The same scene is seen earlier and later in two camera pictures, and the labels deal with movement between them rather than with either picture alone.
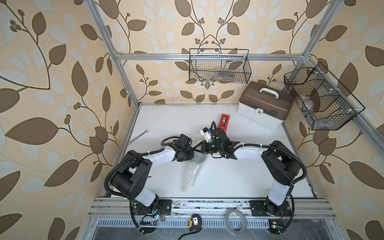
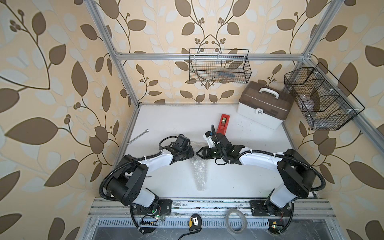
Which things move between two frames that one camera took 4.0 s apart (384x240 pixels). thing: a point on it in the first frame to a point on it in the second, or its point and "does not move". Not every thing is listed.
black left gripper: [190, 155] does not move
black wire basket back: [219, 65] does not move
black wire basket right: [327, 105] does not move
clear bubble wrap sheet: [191, 167] to [200, 165]
